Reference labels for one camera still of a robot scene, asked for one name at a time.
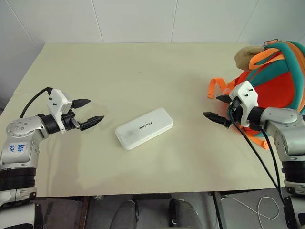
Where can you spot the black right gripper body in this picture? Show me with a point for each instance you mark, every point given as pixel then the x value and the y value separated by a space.
pixel 234 114

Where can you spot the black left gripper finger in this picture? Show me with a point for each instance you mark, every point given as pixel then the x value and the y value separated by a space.
pixel 93 121
pixel 82 103

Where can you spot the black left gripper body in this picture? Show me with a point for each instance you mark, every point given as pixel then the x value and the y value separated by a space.
pixel 68 119

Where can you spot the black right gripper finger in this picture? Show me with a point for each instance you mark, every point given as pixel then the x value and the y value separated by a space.
pixel 224 98
pixel 215 117

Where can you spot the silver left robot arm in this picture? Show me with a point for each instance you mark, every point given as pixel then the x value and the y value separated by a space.
pixel 21 128

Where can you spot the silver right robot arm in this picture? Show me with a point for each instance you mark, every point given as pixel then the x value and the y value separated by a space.
pixel 282 117

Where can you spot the beige plush toy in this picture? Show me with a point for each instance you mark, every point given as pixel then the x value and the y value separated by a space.
pixel 245 56

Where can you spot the white rectangular case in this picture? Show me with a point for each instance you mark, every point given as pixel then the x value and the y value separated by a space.
pixel 144 128

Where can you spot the teal and orange backpack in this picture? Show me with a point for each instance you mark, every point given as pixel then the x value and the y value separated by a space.
pixel 278 83

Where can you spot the dark metal table leg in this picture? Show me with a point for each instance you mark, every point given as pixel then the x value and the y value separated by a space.
pixel 219 210

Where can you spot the dark brown glossy panel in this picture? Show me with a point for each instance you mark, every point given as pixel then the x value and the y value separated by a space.
pixel 60 212

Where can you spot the grey rounded shape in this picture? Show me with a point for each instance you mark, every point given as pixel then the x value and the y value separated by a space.
pixel 125 214

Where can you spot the dark rounded shape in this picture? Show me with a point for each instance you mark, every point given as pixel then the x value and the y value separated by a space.
pixel 183 214

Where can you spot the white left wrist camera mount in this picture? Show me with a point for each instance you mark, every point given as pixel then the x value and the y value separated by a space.
pixel 56 100

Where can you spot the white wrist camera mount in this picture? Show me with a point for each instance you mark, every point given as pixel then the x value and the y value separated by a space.
pixel 56 100
pixel 246 95

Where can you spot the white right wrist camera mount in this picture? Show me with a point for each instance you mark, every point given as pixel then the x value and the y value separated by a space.
pixel 246 95

